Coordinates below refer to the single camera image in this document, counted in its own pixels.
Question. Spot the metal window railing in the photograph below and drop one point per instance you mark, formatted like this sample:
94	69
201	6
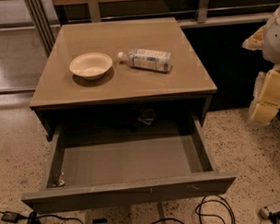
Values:
73	11

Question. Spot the open grey top drawer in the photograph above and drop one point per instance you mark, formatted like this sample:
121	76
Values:
99	165

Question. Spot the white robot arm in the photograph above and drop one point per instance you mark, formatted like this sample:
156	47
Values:
271	40

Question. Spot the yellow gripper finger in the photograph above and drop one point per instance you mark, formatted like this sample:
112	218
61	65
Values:
266	93
255	41

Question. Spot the grey cabinet with glass top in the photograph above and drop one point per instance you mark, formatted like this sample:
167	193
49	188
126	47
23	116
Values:
59	90

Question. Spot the white paper bowl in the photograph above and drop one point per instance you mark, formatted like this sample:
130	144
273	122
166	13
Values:
91	66

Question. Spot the clear plastic bottle blue label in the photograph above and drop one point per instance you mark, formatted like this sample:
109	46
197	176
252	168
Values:
147	59

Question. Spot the white power strip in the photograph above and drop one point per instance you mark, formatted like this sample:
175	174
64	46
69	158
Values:
270	210

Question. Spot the black power adapter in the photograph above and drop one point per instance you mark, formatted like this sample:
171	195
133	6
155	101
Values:
10	217

